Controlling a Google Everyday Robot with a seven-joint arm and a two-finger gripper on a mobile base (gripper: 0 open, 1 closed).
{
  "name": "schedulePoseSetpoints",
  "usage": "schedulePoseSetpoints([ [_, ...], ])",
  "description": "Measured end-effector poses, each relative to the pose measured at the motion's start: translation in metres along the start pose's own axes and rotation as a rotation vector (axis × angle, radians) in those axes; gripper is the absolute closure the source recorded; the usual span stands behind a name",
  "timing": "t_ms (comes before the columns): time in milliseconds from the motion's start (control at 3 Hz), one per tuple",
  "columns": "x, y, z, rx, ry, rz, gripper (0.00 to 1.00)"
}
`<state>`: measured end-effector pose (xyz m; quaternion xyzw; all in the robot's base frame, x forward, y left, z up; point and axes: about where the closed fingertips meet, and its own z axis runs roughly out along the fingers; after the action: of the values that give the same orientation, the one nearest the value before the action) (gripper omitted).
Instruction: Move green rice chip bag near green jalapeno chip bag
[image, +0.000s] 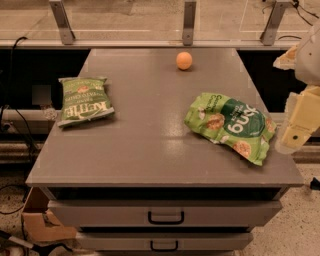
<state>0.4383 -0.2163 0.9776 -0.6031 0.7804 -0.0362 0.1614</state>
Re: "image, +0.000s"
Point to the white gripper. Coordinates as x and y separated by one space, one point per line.
310 61

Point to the green rice chip bag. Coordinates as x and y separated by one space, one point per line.
227 121

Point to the green Kettle jalapeno chip bag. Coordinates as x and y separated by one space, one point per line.
84 99

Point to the orange fruit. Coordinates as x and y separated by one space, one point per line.
184 60

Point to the grey upper drawer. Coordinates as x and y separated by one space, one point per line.
164 213

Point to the grey drawer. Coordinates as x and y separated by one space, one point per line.
164 242
164 213

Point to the grey lower drawer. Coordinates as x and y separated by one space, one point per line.
164 242

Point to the cardboard box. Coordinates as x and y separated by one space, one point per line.
40 222

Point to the black tool on floor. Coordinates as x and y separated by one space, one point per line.
41 250

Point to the right metal railing bracket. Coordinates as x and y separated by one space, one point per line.
269 34

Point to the metal railing bracket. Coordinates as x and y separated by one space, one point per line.
188 22
269 34
60 16

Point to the middle metal railing bracket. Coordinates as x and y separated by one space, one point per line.
188 22

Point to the left metal railing bracket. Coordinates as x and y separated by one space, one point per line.
60 16

